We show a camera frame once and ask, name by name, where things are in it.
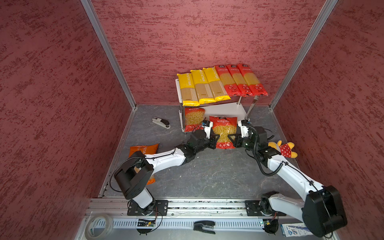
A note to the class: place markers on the yellow plush toy red dress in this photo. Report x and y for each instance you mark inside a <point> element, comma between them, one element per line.
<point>286,150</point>

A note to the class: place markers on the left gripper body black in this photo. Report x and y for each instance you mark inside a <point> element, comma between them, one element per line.
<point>209,143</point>

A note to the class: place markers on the left corner aluminium post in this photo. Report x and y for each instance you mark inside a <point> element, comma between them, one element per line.
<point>97,26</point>

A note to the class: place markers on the white black stapler on floor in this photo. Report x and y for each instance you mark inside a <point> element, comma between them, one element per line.
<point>161,122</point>

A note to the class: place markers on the corner aluminium post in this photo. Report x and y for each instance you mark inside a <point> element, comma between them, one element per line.
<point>317,26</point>
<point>97,26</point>

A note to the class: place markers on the white blue toothpaste box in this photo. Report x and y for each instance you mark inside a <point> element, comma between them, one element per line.
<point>295,230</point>

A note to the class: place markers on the white two-tier shelf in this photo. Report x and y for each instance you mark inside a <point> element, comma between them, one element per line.
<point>217,110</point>

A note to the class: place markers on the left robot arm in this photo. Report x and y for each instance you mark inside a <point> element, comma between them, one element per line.
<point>133,175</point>

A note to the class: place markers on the aluminium front rail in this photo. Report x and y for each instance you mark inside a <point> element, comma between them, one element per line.
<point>228,214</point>

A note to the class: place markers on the right corner aluminium post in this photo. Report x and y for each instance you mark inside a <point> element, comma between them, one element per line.
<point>317,26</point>

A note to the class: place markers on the red pasta bag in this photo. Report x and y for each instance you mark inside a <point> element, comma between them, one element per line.
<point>224,126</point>
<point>194,118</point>
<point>256,87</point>

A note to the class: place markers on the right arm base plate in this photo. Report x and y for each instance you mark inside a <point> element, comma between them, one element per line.
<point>253,208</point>

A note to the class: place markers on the orange pasta bag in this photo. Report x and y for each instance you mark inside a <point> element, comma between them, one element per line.
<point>150,150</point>

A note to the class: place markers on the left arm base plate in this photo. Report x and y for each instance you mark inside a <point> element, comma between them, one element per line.
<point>155,208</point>

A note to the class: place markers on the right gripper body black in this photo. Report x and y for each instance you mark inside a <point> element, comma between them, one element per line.
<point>245,142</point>

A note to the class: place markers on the red spaghetti pack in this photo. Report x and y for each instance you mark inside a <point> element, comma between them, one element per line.
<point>226,78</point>
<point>239,80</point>

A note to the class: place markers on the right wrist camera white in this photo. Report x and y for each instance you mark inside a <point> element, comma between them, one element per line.
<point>243,127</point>

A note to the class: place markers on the black stapler front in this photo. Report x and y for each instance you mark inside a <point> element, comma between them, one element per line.
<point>205,226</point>

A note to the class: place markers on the yellow spaghetti pack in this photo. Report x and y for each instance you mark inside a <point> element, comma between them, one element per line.
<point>188,90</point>
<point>217,87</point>
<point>203,89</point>

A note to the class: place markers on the clear tape roll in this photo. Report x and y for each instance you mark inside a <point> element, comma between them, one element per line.
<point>99,227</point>

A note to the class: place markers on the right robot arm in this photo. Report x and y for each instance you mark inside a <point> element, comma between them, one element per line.
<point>319,207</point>

